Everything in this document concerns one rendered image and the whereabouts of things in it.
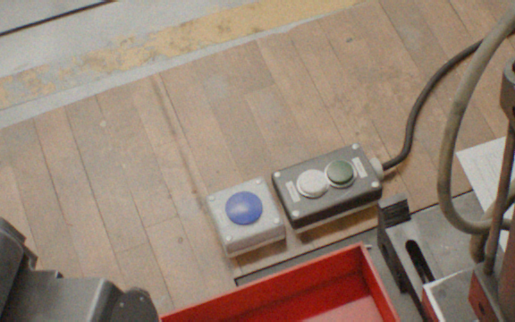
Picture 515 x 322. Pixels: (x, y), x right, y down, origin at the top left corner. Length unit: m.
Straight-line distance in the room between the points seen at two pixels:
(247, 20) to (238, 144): 1.30
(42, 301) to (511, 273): 0.32
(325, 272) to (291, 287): 0.04
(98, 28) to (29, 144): 1.30
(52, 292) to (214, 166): 0.56
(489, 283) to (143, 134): 0.64
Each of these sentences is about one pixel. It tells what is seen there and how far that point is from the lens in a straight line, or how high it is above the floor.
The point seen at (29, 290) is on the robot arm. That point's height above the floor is 1.30.
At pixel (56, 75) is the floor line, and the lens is 2.65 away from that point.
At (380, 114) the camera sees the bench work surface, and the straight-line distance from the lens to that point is 1.40.
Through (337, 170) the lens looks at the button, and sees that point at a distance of 1.31.
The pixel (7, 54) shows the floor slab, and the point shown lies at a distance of 2.73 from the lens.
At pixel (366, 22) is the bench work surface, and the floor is 0.90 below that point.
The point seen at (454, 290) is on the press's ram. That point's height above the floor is 1.14.
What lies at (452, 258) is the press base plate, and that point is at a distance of 1.30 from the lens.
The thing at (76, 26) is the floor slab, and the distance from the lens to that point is 2.73.
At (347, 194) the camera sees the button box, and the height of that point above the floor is 0.93.
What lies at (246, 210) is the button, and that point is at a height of 0.94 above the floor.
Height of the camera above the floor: 2.04
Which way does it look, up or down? 56 degrees down
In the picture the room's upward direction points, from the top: 8 degrees counter-clockwise
